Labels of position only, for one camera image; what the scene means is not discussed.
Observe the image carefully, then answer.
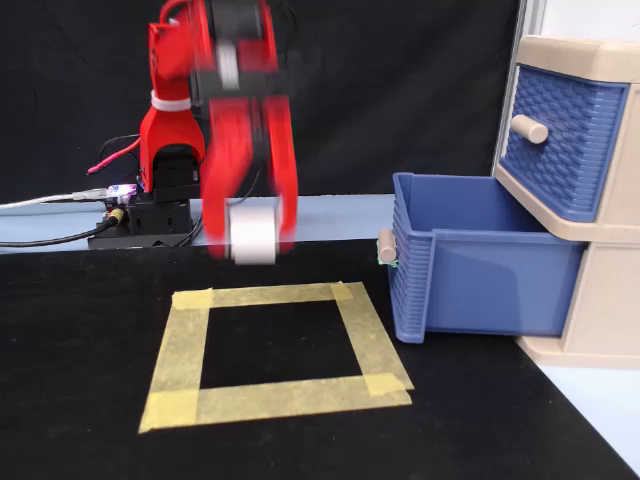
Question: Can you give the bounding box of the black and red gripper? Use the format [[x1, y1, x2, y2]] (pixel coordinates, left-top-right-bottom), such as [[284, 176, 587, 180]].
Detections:
[[189, 0, 301, 262]]

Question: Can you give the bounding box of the white cube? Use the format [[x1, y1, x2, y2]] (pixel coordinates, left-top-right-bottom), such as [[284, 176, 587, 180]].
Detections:
[[226, 196, 280, 267]]

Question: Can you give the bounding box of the blue woven-pattern drawer green-taped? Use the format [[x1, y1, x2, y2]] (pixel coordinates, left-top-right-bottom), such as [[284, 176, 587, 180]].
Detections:
[[376, 171, 587, 346]]

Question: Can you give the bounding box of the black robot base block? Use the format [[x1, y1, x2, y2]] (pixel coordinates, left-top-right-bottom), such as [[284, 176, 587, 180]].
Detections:
[[86, 186, 202, 251]]

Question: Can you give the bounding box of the blue woven-pattern drawer closed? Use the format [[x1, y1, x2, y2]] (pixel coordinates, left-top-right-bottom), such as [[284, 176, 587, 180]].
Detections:
[[497, 64, 631, 223]]

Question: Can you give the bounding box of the beige plastic drawer cabinet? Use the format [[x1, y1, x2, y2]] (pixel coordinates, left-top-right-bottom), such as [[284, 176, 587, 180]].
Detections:
[[491, 34, 640, 372]]

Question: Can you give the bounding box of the white zip tie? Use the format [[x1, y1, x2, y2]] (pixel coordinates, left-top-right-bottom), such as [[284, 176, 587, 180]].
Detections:
[[150, 91, 193, 113]]

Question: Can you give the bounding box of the yellow masking tape strip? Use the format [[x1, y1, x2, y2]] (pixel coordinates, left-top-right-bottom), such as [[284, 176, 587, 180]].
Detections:
[[329, 281, 416, 397], [138, 371, 416, 434], [170, 280, 369, 311], [138, 288, 215, 434]]

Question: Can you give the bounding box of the controller circuit board with LEDs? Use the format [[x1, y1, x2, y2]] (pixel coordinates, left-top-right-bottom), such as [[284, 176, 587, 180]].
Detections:
[[101, 182, 140, 207]]

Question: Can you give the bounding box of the black backdrop cloth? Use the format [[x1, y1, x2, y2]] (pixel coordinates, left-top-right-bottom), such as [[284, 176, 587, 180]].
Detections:
[[0, 0, 522, 206]]

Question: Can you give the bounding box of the green tape piece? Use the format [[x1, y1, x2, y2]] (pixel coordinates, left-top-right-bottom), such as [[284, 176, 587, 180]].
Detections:
[[375, 239, 402, 270]]

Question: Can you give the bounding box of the black rectangular work mat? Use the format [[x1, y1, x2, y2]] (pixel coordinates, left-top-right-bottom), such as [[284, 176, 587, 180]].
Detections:
[[0, 238, 640, 480]]

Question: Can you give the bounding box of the black servo wires bundle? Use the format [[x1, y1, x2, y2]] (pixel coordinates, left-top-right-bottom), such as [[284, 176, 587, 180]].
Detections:
[[98, 131, 267, 249]]

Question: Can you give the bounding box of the red wire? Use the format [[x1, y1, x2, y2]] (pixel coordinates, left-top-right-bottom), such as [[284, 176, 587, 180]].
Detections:
[[86, 134, 144, 176]]

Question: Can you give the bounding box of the black power cable with ferrite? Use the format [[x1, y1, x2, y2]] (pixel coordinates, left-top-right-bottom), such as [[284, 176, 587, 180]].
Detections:
[[0, 207, 126, 249]]

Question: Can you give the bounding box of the silver USB cable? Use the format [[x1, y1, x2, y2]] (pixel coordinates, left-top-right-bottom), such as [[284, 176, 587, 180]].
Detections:
[[0, 188, 109, 211]]

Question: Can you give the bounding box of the aluminium frame profile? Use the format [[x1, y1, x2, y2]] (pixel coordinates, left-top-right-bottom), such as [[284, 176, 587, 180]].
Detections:
[[514, 0, 547, 40]]

